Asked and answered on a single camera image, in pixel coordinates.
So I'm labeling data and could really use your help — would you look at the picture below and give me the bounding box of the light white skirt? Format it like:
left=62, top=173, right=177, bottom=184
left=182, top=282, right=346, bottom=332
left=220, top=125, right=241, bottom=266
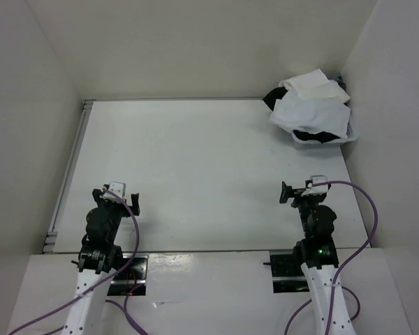
left=270, top=90, right=351, bottom=140

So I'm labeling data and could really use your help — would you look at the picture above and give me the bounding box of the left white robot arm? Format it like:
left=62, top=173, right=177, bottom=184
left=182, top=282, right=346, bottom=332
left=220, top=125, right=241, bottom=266
left=62, top=181, right=140, bottom=334

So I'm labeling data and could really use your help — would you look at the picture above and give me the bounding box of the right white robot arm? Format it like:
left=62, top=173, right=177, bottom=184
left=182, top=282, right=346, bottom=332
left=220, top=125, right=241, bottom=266
left=279, top=175, right=355, bottom=334

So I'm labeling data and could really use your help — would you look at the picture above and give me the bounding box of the white plastic laundry basket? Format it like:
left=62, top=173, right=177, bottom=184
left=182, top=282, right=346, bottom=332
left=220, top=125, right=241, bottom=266
left=278, top=74, right=359, bottom=149

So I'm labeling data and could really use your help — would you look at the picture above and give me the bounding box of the black skirt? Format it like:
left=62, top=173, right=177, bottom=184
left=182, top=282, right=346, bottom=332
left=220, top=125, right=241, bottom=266
left=262, top=87, right=339, bottom=142

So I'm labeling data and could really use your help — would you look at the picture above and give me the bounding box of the cream white skirt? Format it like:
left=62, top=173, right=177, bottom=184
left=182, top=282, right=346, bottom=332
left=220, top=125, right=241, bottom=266
left=278, top=69, right=351, bottom=103

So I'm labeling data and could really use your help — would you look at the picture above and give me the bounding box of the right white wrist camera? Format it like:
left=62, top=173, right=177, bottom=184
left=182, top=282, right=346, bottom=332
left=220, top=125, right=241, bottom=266
left=304, top=175, right=330, bottom=195

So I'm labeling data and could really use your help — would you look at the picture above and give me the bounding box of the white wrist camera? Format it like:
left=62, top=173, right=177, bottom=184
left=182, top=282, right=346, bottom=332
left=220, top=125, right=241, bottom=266
left=304, top=175, right=330, bottom=195
left=102, top=181, right=126, bottom=202

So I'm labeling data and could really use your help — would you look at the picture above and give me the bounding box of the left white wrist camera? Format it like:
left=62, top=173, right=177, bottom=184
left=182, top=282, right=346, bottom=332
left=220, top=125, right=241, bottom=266
left=102, top=181, right=126, bottom=202

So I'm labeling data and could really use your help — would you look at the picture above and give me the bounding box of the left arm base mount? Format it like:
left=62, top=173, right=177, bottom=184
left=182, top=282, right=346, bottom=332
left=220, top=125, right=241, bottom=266
left=108, top=254, right=149, bottom=297

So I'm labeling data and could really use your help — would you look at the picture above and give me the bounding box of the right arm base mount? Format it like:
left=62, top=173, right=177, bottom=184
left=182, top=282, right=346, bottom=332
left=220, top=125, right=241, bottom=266
left=263, top=253, right=309, bottom=294

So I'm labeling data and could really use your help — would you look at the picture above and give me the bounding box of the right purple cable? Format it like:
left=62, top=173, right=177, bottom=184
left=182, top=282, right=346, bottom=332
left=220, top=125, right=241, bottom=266
left=284, top=180, right=378, bottom=335

